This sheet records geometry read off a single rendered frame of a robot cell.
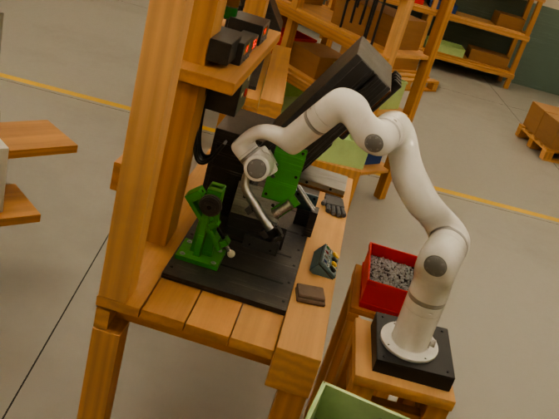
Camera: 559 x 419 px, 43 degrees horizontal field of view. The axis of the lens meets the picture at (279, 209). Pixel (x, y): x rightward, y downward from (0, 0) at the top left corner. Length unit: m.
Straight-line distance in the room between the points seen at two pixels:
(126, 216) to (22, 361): 1.40
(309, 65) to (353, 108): 3.71
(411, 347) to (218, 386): 1.29
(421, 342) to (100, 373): 1.01
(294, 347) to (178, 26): 0.98
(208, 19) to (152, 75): 0.40
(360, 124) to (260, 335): 0.70
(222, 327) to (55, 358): 1.30
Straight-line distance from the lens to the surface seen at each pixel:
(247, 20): 2.68
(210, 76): 2.16
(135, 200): 2.02
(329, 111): 2.09
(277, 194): 2.58
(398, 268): 2.82
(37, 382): 3.22
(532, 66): 12.22
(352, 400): 1.97
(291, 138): 2.16
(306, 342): 2.19
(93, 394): 2.43
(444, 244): 2.06
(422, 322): 2.23
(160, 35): 1.86
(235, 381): 3.40
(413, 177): 2.06
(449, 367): 2.33
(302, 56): 5.82
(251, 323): 2.23
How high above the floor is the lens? 2.14
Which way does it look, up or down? 25 degrees down
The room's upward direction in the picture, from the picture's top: 16 degrees clockwise
